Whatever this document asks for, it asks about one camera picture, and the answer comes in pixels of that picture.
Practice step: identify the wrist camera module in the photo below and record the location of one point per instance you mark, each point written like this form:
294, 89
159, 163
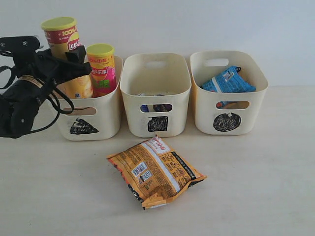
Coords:
19, 45

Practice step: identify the pink chips can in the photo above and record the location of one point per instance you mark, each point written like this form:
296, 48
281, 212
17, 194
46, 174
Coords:
103, 74

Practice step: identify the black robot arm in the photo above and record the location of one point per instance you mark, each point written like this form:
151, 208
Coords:
20, 103

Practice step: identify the purple juice carton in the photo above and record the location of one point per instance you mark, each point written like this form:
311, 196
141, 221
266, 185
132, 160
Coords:
162, 107

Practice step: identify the cream bin square mark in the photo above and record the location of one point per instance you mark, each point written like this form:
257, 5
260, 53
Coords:
165, 79

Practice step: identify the cream bin triangle mark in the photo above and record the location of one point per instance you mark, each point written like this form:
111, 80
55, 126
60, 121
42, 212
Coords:
95, 118

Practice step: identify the white blue milk carton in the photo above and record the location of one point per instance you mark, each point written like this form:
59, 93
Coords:
146, 108

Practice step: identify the cream bin circle mark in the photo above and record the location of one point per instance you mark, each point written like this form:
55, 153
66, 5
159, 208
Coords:
217, 113

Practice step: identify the yellow chips can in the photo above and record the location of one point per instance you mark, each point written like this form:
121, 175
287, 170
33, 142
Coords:
62, 36

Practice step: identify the orange noodle packet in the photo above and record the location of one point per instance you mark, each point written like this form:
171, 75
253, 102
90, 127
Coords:
155, 173

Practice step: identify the blue noodle packet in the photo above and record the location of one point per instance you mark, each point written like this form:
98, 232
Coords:
228, 81

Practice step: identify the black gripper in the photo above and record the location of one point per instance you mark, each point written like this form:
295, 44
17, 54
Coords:
43, 66

